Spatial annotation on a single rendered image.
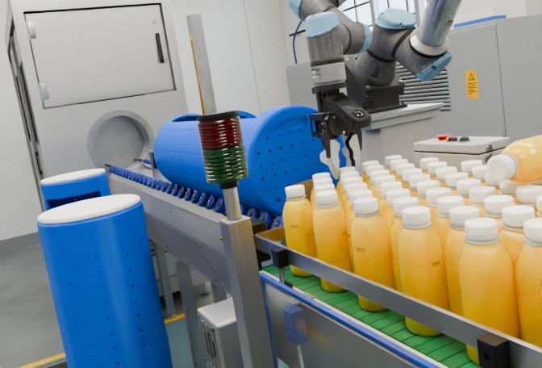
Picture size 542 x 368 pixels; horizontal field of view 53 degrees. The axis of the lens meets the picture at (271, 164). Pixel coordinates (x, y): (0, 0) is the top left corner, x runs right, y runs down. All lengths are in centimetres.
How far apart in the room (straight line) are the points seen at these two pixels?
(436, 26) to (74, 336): 130
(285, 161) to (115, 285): 56
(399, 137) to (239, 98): 514
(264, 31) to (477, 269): 647
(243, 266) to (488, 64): 228
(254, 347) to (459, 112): 240
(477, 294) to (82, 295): 106
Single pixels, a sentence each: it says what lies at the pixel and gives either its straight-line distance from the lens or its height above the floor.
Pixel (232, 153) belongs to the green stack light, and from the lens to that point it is 77.
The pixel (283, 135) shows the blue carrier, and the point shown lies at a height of 117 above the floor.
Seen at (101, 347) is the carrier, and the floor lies 68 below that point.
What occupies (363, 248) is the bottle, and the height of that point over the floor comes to 101.
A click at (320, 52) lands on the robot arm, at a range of 120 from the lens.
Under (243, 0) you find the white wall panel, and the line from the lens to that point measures 702.
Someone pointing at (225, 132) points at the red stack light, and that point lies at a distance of 77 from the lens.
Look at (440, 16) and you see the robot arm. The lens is 160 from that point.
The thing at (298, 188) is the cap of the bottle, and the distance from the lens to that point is 108.
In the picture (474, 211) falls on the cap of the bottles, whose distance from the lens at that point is 78.
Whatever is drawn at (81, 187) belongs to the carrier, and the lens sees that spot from 244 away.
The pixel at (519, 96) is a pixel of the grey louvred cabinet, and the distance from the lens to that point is 300.
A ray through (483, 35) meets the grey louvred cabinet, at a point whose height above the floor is 138.
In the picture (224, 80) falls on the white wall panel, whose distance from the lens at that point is 676.
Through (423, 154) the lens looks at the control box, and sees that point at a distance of 134.
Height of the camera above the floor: 128
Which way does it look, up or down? 8 degrees down
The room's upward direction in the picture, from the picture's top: 9 degrees counter-clockwise
